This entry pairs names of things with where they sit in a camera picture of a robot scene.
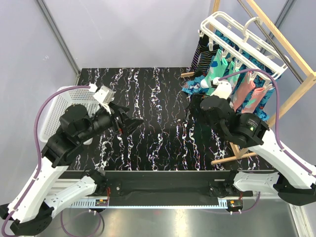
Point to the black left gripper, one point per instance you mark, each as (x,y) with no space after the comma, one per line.
(127,126)

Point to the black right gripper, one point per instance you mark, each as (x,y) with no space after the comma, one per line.
(195,99)

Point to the black striped sock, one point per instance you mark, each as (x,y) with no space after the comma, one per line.
(203,56)

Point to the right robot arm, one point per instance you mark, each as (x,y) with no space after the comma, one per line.
(294,180)

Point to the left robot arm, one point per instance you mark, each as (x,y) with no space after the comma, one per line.
(32,211)

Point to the white clip sock hanger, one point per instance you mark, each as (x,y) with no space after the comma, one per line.
(247,41)

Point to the blue shark sock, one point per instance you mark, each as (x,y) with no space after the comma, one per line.
(259,82)
(193,86)

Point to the pink sock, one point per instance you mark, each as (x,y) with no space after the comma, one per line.
(255,99)
(240,95)

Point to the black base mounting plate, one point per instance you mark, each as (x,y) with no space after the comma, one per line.
(158,187)

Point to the white plastic basket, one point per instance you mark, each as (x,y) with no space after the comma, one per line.
(58,106)

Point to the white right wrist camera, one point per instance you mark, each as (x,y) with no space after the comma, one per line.
(222,88)

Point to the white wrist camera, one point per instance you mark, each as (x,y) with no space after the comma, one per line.
(104,96)
(222,88)

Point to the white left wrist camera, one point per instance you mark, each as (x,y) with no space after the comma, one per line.
(104,96)

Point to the aluminium rail with cable duct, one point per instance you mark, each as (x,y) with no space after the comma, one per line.
(146,200)

